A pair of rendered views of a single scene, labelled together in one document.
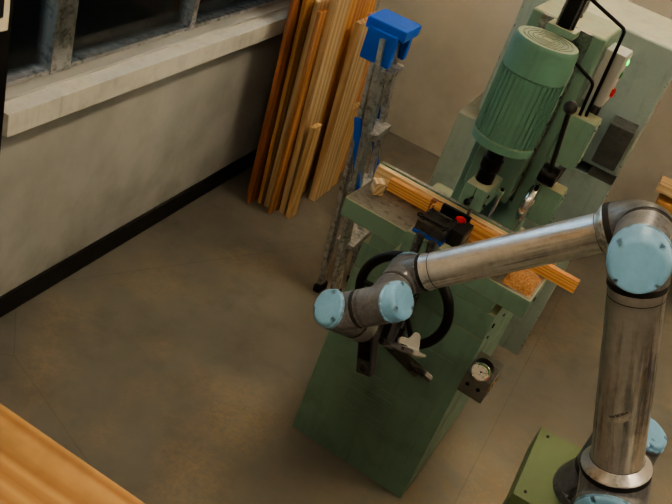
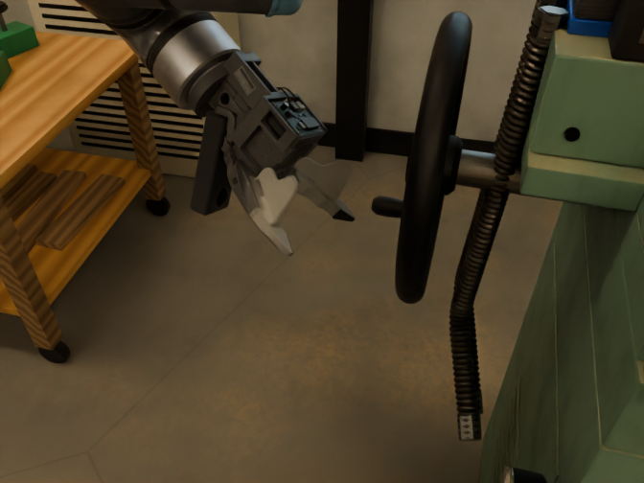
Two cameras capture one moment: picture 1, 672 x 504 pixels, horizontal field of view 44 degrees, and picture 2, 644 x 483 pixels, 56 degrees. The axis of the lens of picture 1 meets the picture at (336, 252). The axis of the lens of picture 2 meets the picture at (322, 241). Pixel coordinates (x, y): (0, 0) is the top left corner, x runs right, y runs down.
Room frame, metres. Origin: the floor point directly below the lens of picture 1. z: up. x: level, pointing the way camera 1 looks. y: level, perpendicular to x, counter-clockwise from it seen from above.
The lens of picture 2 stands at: (1.72, -0.72, 1.16)
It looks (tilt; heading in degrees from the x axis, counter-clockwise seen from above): 42 degrees down; 87
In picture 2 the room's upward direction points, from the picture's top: straight up
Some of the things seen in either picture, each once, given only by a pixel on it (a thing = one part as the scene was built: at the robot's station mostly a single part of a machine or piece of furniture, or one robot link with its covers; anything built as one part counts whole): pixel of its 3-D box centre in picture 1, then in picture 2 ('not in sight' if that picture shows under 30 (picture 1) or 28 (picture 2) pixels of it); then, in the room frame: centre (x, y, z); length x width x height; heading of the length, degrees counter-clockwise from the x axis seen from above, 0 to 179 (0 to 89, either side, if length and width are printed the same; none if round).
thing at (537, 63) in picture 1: (523, 93); not in sight; (2.19, -0.32, 1.35); 0.18 x 0.18 x 0.31
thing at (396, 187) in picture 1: (479, 233); not in sight; (2.17, -0.38, 0.92); 0.62 x 0.02 x 0.04; 71
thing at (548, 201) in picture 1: (543, 201); not in sight; (2.31, -0.53, 1.02); 0.09 x 0.07 x 0.12; 71
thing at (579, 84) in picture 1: (526, 127); not in sight; (2.46, -0.42, 1.16); 0.22 x 0.22 x 0.72; 71
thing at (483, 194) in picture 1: (480, 192); not in sight; (2.21, -0.33, 1.03); 0.14 x 0.07 x 0.09; 161
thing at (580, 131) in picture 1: (575, 138); not in sight; (2.34, -0.54, 1.23); 0.09 x 0.08 x 0.15; 161
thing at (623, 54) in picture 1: (607, 75); not in sight; (2.45, -0.56, 1.40); 0.10 x 0.06 x 0.16; 161
